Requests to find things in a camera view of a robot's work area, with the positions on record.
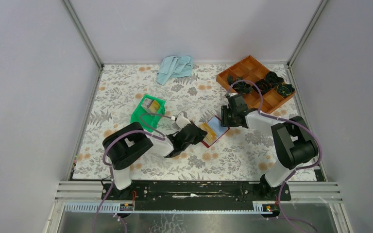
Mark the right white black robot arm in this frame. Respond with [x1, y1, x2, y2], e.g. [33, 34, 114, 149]
[221, 94, 320, 200]

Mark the dark rolled sock left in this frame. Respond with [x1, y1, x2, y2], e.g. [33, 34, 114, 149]
[226, 75, 252, 95]

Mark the dark rolled sock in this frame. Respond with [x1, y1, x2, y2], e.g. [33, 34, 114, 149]
[255, 79, 272, 95]
[275, 83, 295, 98]
[226, 75, 252, 95]
[265, 71, 284, 89]

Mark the light blue cloth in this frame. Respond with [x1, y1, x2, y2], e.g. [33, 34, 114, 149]
[157, 56, 194, 85]

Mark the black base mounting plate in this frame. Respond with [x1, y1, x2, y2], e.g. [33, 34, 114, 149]
[101, 181, 291, 214]

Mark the dark rolled sock right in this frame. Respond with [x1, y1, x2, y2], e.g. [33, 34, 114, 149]
[275, 83, 295, 98]

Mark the dark rolled sock middle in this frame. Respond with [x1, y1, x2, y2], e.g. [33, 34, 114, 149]
[255, 79, 272, 95]

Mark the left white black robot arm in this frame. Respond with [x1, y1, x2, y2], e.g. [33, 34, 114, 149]
[102, 122, 207, 200]

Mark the dark rolled sock top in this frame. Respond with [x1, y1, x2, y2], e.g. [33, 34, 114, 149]
[265, 71, 284, 89]

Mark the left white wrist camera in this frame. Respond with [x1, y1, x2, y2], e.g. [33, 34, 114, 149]
[170, 111, 191, 130]

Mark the red leather card holder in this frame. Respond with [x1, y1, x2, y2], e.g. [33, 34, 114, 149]
[202, 116, 230, 148]

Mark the orange compartment tray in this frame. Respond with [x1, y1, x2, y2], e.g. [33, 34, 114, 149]
[216, 55, 296, 114]

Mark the green plastic bin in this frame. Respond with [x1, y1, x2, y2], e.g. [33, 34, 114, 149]
[130, 95, 166, 132]

